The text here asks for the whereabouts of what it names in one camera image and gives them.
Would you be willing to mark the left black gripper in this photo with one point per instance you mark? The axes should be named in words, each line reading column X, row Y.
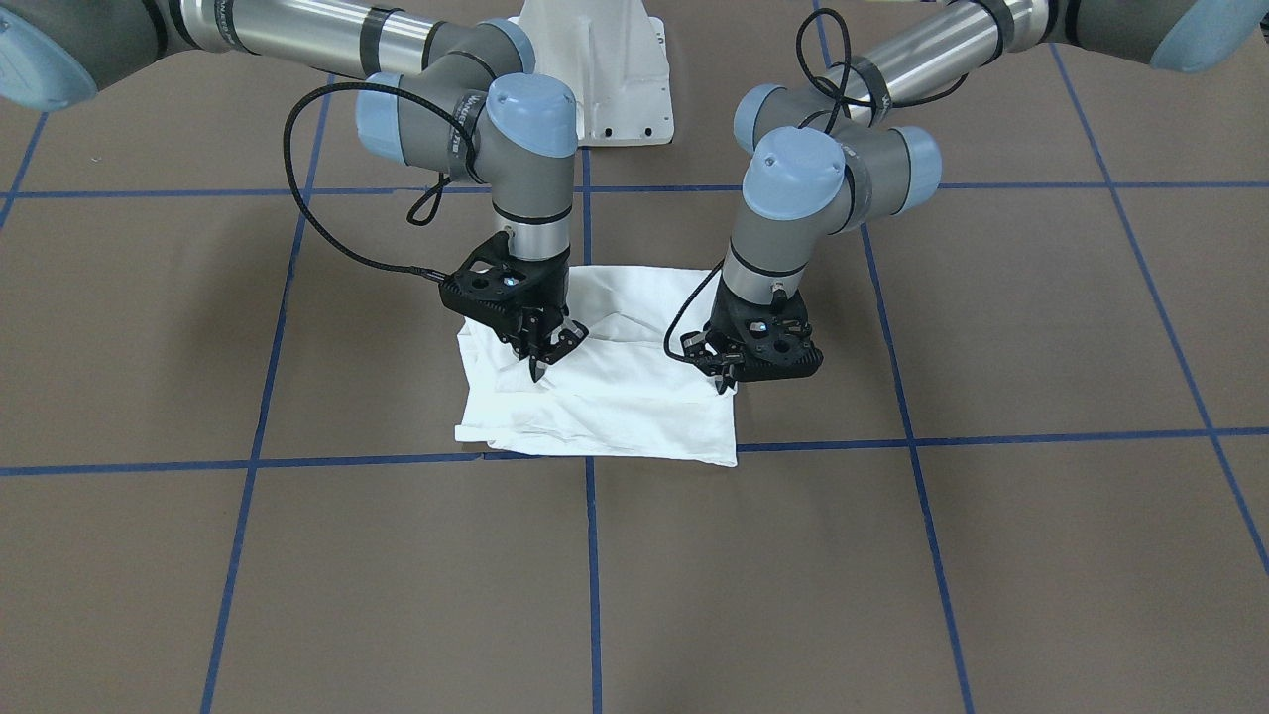
column 723, row 319

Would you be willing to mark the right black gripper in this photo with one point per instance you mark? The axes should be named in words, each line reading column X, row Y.
column 546, row 292

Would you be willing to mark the white printed t-shirt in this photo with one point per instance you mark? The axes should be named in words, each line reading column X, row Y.
column 617, row 394

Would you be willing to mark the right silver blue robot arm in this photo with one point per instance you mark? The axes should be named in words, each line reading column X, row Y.
column 463, row 101

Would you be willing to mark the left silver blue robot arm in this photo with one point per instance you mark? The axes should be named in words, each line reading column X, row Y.
column 824, row 159

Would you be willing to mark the white central pedestal column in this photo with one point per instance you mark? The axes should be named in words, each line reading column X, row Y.
column 612, row 55

